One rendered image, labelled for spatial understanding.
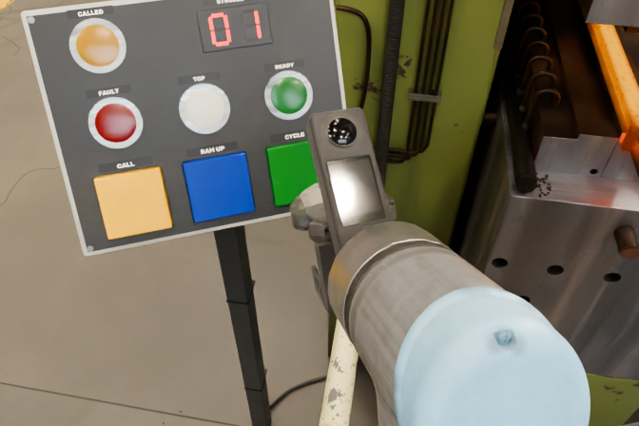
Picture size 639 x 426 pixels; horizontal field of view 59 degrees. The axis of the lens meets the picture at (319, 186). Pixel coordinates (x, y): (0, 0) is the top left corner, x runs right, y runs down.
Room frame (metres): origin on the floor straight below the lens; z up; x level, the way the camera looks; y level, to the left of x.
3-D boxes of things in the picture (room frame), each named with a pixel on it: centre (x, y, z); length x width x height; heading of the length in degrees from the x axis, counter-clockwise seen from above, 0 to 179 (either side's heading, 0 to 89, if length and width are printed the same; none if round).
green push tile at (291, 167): (0.51, 0.02, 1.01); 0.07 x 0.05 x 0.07; 105
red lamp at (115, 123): (0.50, 0.23, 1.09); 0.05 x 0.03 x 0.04; 80
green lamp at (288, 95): (0.56, 0.04, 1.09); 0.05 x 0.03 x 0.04; 80
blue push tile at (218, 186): (0.49, 0.12, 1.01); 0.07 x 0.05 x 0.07; 105
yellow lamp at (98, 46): (0.54, 0.24, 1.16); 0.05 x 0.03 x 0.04; 80
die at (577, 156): (0.80, -0.45, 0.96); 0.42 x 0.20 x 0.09; 170
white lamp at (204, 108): (0.53, 0.13, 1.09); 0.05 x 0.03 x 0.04; 80
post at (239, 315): (0.61, 0.15, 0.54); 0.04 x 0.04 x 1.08; 80
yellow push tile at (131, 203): (0.46, 0.22, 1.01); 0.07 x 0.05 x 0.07; 105
